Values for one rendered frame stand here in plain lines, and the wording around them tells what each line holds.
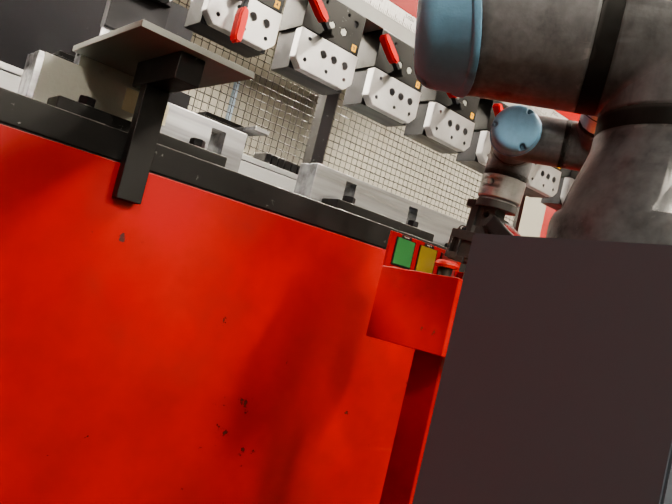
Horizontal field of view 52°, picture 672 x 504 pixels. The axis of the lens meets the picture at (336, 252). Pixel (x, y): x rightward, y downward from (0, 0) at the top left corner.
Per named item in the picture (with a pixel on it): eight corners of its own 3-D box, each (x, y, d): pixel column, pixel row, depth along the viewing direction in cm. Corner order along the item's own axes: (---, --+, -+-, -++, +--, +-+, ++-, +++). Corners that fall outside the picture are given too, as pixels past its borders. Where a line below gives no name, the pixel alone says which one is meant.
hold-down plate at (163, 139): (54, 113, 103) (59, 94, 103) (42, 115, 107) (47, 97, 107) (223, 173, 122) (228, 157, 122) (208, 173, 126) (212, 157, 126)
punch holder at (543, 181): (525, 183, 185) (539, 124, 186) (499, 182, 191) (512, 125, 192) (555, 198, 194) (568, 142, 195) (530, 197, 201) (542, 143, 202)
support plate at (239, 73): (141, 25, 90) (143, 18, 90) (71, 51, 110) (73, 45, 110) (253, 79, 101) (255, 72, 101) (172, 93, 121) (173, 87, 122)
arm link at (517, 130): (570, 109, 103) (564, 127, 114) (495, 97, 106) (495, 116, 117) (559, 160, 103) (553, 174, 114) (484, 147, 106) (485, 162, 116)
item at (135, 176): (141, 199, 94) (181, 50, 96) (101, 196, 105) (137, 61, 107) (168, 207, 97) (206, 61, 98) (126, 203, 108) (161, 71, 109)
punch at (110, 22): (101, 37, 113) (115, -18, 114) (96, 38, 115) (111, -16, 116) (156, 61, 120) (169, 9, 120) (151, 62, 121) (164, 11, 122)
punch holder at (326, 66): (293, 64, 134) (313, -17, 135) (268, 69, 140) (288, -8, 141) (349, 93, 143) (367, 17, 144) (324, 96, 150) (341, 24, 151)
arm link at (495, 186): (534, 188, 120) (509, 174, 114) (526, 213, 120) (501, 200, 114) (498, 182, 125) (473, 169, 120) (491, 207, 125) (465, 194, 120)
